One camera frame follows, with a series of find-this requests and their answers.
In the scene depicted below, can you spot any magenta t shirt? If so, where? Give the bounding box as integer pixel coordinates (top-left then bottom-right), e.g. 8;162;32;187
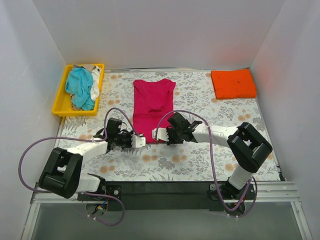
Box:
132;78;176;144

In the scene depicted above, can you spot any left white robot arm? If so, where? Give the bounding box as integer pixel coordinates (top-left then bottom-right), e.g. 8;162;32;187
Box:
38;118;136;200

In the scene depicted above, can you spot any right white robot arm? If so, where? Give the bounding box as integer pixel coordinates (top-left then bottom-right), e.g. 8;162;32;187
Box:
153;112;273;199

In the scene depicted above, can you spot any floral table mat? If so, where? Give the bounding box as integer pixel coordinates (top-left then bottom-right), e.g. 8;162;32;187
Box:
55;71;267;181

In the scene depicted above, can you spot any yellow plastic tray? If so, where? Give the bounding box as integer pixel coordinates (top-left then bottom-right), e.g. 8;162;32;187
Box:
52;64;101;117

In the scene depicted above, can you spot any folded orange t shirt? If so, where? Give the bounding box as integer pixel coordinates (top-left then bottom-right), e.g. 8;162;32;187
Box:
210;68;257;100

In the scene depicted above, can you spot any light blue t shirt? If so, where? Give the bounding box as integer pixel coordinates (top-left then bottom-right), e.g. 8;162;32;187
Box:
65;67;95;111

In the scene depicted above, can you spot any white t shirt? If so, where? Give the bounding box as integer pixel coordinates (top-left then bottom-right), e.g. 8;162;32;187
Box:
90;65;102;101

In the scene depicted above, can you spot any beige t shirt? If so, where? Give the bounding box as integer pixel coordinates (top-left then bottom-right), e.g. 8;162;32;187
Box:
72;64;100;72

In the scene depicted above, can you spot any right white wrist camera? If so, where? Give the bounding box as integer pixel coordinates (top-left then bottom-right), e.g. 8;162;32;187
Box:
151;127;169;142

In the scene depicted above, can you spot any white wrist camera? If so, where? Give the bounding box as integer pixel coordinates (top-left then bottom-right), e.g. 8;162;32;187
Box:
131;134;146;148
151;127;169;142

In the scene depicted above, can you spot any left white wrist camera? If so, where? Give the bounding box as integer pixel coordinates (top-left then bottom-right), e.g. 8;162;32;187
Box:
131;134;146;148

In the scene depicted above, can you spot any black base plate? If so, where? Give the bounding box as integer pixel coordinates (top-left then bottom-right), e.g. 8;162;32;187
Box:
76;180;257;213

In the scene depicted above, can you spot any aluminium rail frame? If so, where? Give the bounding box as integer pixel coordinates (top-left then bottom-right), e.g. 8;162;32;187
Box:
22;181;312;240

